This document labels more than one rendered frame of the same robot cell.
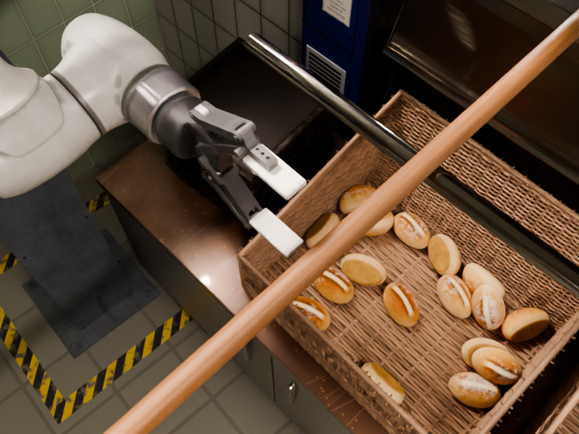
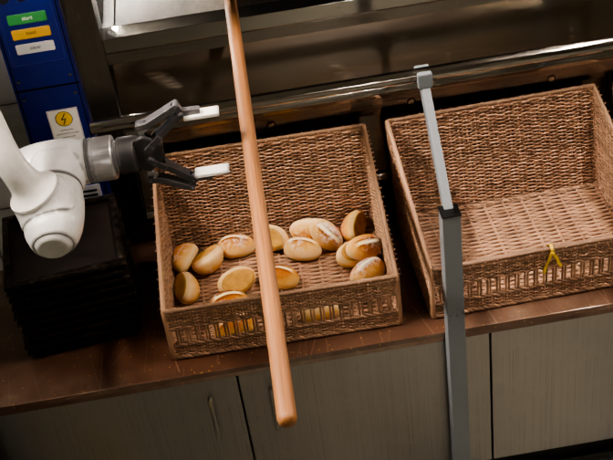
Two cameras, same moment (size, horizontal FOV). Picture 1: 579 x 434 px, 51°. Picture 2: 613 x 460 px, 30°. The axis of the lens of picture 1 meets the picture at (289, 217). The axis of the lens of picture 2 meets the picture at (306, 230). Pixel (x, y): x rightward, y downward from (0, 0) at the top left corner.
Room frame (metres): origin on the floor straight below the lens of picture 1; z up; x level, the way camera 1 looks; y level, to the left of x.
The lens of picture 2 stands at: (-1.07, 1.31, 2.42)
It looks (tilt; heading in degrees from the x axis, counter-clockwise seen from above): 37 degrees down; 313
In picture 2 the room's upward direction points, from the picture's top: 8 degrees counter-clockwise
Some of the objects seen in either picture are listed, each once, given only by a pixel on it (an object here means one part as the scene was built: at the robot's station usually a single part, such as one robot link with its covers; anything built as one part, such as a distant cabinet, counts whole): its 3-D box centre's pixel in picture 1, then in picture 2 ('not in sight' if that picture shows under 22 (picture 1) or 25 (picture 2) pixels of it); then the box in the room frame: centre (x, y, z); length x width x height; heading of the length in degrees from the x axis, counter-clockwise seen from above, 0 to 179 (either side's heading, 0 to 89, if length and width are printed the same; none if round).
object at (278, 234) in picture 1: (276, 232); (212, 170); (0.37, 0.02, 1.13); 0.07 x 0.03 x 0.01; 44
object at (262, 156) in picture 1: (257, 146); (185, 107); (0.39, 0.03, 1.28); 0.05 x 0.01 x 0.03; 44
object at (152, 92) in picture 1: (164, 107); (103, 158); (0.52, 0.16, 1.20); 0.09 x 0.06 x 0.09; 134
